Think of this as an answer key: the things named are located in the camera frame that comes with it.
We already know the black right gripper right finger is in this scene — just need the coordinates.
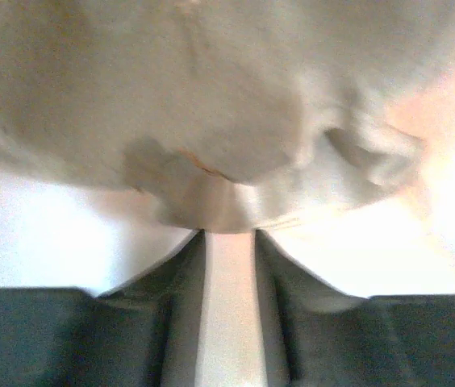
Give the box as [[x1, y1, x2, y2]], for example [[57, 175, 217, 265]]
[[254, 231, 455, 386]]

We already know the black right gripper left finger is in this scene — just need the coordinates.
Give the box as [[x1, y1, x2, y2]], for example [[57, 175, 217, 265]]
[[0, 232, 206, 386]]

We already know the brown paper bag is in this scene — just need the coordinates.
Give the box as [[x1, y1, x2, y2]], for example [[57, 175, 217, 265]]
[[0, 60, 455, 387]]

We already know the cardboard two-cup carrier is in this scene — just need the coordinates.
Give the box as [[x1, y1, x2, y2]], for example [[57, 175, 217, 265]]
[[0, 0, 455, 235]]

